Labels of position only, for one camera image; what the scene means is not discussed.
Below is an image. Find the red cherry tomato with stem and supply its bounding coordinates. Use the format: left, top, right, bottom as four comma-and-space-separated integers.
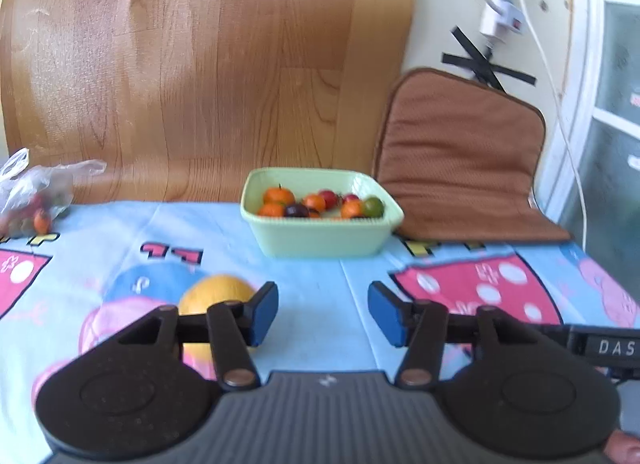
319, 190, 341, 211

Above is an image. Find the white power strip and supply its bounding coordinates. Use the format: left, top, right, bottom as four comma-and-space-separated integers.
480, 0, 526, 41

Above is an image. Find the person right hand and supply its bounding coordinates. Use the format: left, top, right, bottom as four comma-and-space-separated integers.
604, 430, 640, 464

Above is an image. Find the small mandarin behind pear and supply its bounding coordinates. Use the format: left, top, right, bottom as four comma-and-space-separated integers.
262, 185, 296, 206

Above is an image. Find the white window frame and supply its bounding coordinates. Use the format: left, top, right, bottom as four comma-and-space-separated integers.
538, 0, 639, 221

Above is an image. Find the large orange mandarin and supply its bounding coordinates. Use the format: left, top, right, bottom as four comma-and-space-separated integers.
257, 202, 286, 218

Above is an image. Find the brown seat cushion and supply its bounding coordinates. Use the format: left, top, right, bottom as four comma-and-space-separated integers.
372, 68, 570, 243

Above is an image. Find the light green plastic basket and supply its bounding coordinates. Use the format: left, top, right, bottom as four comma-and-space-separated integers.
241, 167, 405, 258

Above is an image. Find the clear plastic bag of fruit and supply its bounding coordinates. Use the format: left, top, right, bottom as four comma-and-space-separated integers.
1, 147, 106, 237

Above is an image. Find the green cherry tomato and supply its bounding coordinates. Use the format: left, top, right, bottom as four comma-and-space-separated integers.
360, 196, 385, 219

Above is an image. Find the white power cable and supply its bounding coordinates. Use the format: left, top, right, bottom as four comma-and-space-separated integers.
512, 0, 589, 255

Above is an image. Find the cartoon pig blue blanket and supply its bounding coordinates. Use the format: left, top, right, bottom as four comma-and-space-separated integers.
1, 203, 639, 463

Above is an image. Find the large yellow pear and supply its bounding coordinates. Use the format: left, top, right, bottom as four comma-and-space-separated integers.
178, 274, 256, 380

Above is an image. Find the black tape cross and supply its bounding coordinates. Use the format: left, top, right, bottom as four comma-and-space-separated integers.
440, 27, 537, 92

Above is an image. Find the dark purple plum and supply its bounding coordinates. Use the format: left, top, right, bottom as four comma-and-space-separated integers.
283, 203, 310, 218

